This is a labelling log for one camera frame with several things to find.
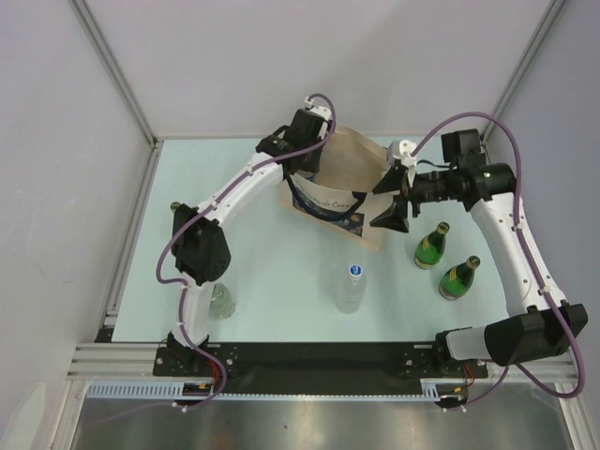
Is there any clear glass Chang bottle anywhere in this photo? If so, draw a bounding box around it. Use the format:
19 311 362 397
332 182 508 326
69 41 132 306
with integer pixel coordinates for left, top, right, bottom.
209 283 236 320

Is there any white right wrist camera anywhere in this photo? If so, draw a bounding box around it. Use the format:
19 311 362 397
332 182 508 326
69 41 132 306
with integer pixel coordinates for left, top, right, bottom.
387 140 417 188

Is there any green glass bottle right rear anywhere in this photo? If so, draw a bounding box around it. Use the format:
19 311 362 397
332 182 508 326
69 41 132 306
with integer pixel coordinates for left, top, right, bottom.
413 221 450 270

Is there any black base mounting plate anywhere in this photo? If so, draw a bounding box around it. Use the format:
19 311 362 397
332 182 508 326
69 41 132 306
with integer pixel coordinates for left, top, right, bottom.
153 342 488 392

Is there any grey slotted cable duct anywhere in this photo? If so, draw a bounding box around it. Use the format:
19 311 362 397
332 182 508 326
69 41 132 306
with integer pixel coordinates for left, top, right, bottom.
86 380 466 403

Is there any clear plastic bottle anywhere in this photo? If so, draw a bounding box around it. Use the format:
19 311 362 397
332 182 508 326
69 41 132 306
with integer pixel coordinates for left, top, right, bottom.
335 264 367 314

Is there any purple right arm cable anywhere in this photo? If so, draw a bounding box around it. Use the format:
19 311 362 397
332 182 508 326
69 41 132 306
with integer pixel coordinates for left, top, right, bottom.
412 111 588 413

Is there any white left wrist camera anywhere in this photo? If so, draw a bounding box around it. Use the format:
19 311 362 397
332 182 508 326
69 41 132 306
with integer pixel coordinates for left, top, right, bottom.
304 93 337 124

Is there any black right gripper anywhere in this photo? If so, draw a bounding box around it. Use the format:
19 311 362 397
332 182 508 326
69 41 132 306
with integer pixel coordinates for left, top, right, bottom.
370 165 458 233

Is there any beige canvas tote bag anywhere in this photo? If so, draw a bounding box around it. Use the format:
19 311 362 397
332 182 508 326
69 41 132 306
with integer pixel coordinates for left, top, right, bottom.
291 125 392 252

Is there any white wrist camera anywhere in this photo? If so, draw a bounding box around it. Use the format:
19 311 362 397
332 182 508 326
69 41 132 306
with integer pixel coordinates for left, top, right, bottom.
387 140 417 188
304 93 337 124

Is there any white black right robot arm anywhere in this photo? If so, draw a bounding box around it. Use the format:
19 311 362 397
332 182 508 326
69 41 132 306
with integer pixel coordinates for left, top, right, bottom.
370 129 588 376

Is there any green glass bottle right front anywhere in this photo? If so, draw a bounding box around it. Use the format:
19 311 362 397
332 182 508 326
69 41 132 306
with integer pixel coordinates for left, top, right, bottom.
439 255 481 300

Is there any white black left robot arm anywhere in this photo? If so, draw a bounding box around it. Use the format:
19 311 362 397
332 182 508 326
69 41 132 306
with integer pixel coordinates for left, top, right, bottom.
155 97 337 376

